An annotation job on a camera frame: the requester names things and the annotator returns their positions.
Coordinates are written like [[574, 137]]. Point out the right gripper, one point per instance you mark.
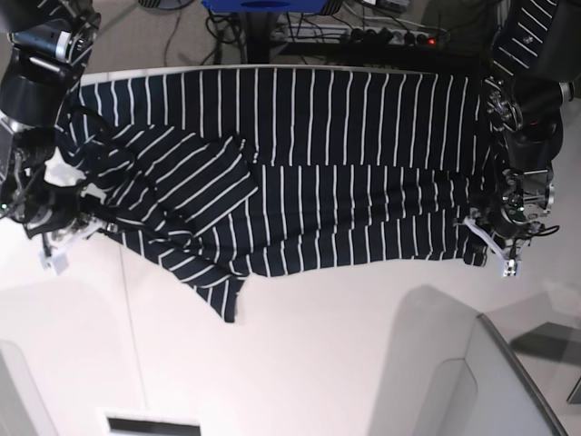
[[61, 215]]

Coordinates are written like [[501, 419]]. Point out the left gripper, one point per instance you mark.
[[506, 221]]

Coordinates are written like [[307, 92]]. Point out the navy white striped t-shirt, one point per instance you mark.
[[218, 174]]

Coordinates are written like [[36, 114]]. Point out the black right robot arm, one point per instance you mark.
[[51, 45]]

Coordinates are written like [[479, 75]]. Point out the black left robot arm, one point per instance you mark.
[[533, 69]]

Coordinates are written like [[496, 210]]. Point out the white power strip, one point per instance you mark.
[[343, 34]]

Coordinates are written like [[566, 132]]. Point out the blue bin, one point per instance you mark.
[[264, 6]]

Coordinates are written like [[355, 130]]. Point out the black table leg post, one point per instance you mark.
[[257, 28]]

